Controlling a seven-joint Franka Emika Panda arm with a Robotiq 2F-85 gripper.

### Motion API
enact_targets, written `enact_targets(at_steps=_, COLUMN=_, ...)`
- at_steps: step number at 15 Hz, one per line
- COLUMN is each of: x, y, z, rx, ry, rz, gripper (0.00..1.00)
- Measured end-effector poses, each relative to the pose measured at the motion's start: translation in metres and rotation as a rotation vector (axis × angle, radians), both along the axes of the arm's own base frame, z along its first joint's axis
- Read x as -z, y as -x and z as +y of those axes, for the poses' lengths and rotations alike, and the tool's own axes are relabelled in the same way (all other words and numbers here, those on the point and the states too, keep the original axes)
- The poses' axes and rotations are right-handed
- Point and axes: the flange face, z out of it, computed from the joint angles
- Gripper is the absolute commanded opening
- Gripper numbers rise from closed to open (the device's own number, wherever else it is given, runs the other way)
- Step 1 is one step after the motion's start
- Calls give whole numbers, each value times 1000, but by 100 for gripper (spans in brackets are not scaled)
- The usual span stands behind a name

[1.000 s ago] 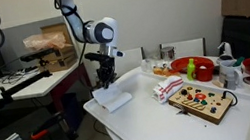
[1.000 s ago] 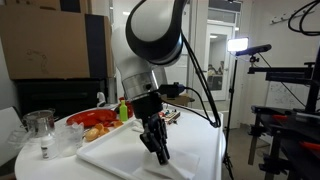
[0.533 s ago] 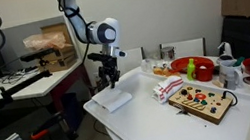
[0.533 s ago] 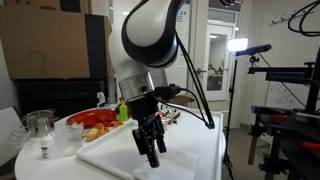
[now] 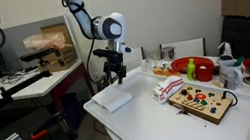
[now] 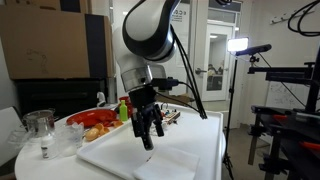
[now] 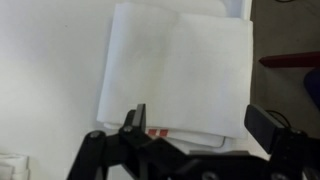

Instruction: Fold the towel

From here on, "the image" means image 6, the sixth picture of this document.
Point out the small orange toy food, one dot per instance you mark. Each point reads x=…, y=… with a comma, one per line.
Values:
x=117, y=123

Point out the white plastic tray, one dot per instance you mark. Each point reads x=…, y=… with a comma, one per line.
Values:
x=110, y=146

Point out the orange toy croissant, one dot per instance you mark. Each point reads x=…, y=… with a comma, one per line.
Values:
x=100, y=127

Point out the white door with window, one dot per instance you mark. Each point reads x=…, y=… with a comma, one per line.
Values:
x=205, y=66

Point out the small white bottle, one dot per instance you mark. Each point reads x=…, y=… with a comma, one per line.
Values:
x=48, y=150

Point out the black camera rig arm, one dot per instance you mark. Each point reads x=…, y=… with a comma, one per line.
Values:
x=286, y=71

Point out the brown box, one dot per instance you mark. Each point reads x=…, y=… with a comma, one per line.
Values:
x=176, y=99

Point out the yellow toy lemon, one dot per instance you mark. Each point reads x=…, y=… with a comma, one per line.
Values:
x=91, y=134

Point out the large cardboard box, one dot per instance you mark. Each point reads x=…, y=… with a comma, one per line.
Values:
x=43, y=43

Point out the black cabinet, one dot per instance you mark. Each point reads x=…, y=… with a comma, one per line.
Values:
x=60, y=96

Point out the green plastic bottle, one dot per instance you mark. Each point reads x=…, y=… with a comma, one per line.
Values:
x=123, y=113

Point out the white towel with red stripes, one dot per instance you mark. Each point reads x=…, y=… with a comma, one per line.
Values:
x=170, y=165

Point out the red bowl with food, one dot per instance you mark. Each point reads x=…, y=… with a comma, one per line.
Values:
x=86, y=117

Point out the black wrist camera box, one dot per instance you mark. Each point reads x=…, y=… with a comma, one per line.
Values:
x=165, y=83

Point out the black light stand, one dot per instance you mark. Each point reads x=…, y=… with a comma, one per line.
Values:
x=232, y=100

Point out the black workbench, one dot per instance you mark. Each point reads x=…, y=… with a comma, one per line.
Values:
x=293, y=133

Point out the clear plastic container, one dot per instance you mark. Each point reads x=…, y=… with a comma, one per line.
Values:
x=68, y=140

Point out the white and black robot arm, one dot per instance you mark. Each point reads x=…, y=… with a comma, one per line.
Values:
x=143, y=20

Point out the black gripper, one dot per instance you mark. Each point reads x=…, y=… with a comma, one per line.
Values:
x=142, y=99

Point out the bright light panel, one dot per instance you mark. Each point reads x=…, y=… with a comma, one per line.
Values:
x=238, y=44

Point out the whiteboard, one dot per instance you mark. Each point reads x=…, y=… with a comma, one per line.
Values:
x=283, y=96

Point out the black bar camera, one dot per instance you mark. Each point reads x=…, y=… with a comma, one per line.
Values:
x=253, y=50

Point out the wall hook rail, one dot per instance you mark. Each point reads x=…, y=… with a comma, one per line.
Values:
x=290, y=16

